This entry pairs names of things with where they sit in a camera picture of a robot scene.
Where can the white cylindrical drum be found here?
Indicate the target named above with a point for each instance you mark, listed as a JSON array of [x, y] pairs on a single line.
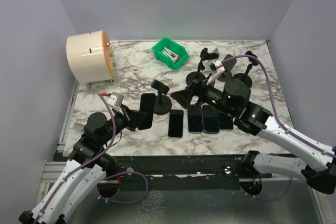
[[90, 57]]

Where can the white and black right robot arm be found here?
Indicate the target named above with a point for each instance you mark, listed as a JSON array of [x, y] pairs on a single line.
[[312, 161]]

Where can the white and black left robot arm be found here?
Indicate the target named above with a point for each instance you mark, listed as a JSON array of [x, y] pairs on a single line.
[[87, 165]]

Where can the black front mounting rail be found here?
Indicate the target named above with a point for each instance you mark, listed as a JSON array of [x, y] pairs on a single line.
[[196, 172]]

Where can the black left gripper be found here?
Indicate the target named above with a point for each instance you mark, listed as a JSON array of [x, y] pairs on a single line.
[[133, 119]]

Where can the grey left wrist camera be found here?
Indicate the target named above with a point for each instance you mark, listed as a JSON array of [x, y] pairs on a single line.
[[115, 100]]

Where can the brown base phone stand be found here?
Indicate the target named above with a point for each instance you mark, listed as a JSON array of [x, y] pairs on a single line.
[[228, 66]]

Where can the green plastic bin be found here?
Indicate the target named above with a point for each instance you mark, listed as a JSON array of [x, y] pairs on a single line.
[[170, 53]]

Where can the silver folding phone stand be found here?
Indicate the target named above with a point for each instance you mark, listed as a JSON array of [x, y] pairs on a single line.
[[207, 63]]

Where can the black round base phone stand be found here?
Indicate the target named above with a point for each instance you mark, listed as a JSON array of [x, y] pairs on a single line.
[[244, 77]]

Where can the black clamp phone stand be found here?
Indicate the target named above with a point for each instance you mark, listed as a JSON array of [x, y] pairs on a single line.
[[163, 103]]

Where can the purple case phone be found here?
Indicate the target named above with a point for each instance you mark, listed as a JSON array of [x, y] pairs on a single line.
[[225, 122]]

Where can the black front phone stand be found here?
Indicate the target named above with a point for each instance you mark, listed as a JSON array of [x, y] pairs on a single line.
[[204, 56]]

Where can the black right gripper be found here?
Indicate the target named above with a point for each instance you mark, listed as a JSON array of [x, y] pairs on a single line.
[[184, 97]]

